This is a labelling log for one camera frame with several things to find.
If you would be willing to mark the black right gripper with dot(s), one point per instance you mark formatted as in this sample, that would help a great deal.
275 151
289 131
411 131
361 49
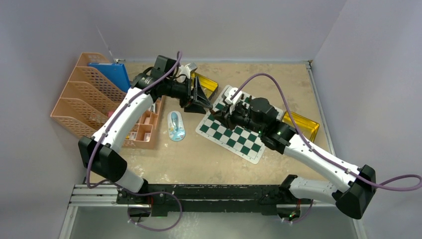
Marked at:
229 122

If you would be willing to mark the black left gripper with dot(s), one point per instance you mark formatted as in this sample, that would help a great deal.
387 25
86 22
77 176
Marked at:
200 101

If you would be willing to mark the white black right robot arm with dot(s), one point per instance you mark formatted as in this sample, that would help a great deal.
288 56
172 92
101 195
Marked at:
349 187

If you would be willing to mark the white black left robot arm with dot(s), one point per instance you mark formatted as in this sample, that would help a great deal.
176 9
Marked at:
100 152

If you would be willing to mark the gold tin with light pieces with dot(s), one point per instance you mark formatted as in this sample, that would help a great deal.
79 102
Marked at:
209 86

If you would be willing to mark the green white chess board mat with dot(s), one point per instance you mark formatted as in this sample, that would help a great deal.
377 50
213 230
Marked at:
240 141

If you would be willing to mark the gold tin with dark pieces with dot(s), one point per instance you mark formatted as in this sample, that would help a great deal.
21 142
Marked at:
308 127

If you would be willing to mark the light blue round item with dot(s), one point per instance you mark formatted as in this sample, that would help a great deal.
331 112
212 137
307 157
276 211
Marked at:
176 129

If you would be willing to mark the small orange plastic box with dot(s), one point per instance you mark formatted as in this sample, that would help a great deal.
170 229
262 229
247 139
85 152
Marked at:
144 134

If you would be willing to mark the blue folder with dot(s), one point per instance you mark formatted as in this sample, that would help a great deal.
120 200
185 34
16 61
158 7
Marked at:
115 72

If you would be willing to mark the orange plastic file rack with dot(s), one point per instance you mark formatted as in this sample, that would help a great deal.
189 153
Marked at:
88 98

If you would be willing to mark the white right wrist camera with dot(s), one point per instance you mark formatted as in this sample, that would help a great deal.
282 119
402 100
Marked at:
232 97

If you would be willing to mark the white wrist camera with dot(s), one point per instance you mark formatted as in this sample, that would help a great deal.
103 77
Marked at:
185 71
232 97

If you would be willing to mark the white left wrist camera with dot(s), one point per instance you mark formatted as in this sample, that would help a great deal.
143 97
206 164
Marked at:
185 71

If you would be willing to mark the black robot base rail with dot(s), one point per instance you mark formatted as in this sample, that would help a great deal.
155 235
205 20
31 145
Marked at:
267 200

